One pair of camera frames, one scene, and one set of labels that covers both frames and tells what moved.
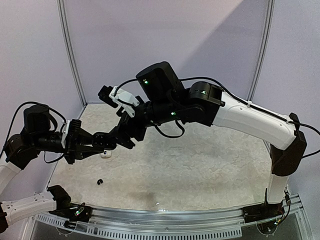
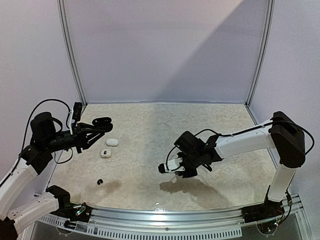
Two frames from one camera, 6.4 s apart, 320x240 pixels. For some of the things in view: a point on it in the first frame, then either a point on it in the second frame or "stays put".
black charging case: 106,140 → 103,123
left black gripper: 74,145 → 80,139
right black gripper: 130,128 → 189,170
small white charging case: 108,155 stays put
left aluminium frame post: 61,11 stays put
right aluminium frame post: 271,5 stays put
